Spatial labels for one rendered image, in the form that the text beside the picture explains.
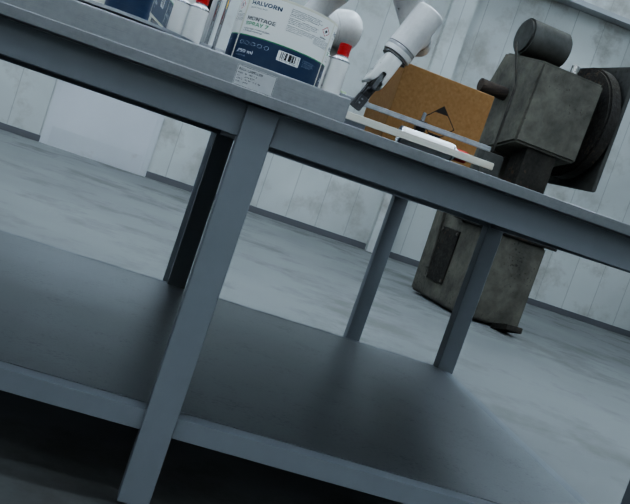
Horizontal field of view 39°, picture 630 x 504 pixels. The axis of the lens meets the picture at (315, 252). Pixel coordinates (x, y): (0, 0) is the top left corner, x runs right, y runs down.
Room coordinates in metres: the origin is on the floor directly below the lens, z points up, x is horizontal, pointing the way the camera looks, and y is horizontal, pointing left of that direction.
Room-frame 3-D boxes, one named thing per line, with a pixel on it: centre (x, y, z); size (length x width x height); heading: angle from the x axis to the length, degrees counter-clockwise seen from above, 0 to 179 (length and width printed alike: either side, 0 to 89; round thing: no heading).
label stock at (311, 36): (1.84, 0.20, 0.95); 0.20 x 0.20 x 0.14
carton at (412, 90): (2.79, -0.18, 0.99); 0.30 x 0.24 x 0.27; 107
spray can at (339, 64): (2.45, 0.10, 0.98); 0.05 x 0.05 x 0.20
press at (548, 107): (7.76, -1.44, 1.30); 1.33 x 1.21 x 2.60; 7
